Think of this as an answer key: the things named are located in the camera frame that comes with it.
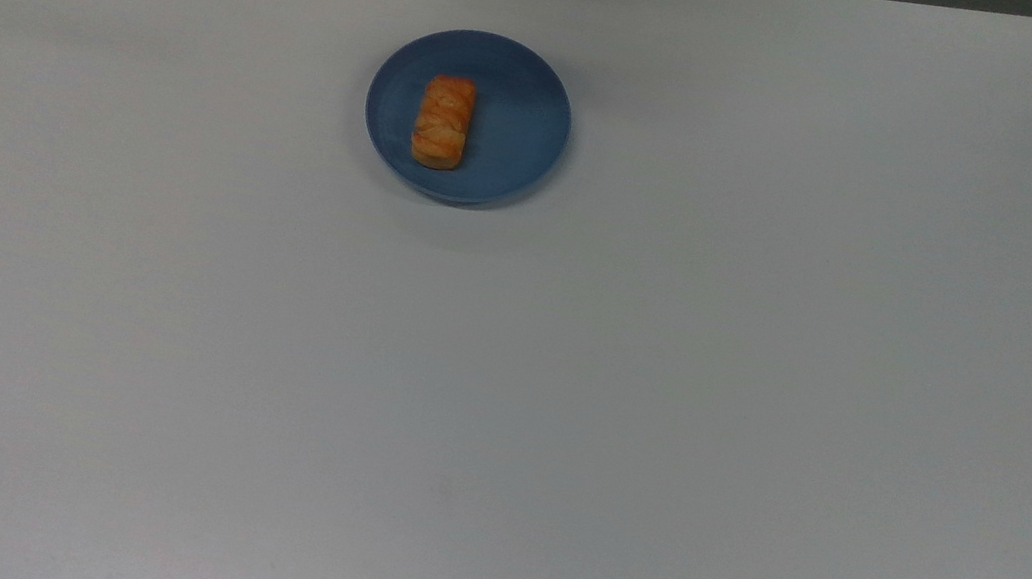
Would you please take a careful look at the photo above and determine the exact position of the blue round plate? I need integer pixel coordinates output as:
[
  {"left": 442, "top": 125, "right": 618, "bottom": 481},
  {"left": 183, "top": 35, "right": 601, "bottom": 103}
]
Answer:
[{"left": 353, "top": 17, "right": 583, "bottom": 219}]

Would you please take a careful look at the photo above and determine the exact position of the golden brown bread roll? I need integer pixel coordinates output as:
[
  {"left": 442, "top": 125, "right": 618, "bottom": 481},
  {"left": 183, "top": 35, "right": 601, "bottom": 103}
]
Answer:
[{"left": 407, "top": 71, "right": 480, "bottom": 174}]

